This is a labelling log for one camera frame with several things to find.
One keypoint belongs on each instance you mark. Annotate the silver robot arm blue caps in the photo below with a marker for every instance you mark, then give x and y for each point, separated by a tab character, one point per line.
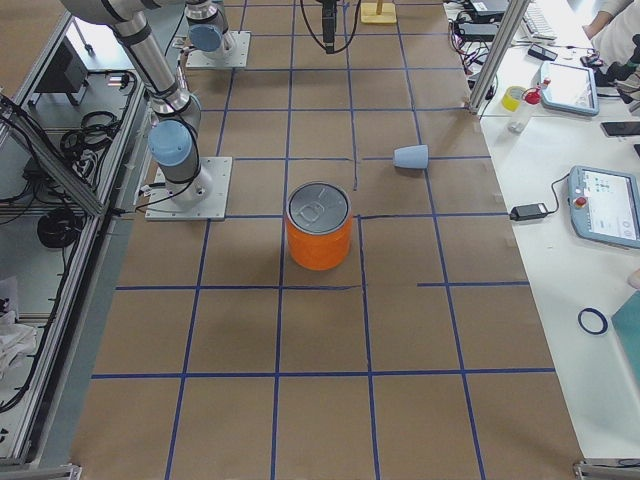
173	140

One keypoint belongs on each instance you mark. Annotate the black smartphone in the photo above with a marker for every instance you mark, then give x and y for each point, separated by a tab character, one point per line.
621	128

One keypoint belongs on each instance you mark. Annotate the yellow tape roll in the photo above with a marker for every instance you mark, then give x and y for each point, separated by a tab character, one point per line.
512	98

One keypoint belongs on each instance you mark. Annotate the teach pendant tablet near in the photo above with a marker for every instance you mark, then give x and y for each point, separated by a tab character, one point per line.
604	206

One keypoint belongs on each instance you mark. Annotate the teach pendant tablet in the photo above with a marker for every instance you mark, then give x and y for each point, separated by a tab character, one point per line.
570	89
604	206

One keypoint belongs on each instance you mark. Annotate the wooden mug tree stand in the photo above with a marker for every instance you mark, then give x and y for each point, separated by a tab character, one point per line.
378	12

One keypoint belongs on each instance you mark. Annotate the aluminium frame post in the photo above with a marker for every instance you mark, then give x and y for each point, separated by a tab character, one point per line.
510	23

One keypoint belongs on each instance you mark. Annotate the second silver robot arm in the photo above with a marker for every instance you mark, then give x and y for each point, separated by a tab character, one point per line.
208	29

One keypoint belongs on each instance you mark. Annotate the teach pendant tablet far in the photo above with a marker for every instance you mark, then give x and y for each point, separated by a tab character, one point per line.
570	89

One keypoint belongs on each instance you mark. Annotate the teal box corner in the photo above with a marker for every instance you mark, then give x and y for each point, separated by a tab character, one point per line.
626	322

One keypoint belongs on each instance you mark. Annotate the red cap squeeze bottle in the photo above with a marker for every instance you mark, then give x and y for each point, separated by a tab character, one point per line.
533	96

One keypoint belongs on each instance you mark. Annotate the black power adapter brick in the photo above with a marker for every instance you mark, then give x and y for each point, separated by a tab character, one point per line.
528	212

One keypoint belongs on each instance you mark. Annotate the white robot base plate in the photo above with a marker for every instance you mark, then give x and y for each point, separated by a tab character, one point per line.
206	197

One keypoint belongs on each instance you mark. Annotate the light blue plastic cup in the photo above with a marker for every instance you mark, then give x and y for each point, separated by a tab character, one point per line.
414	157

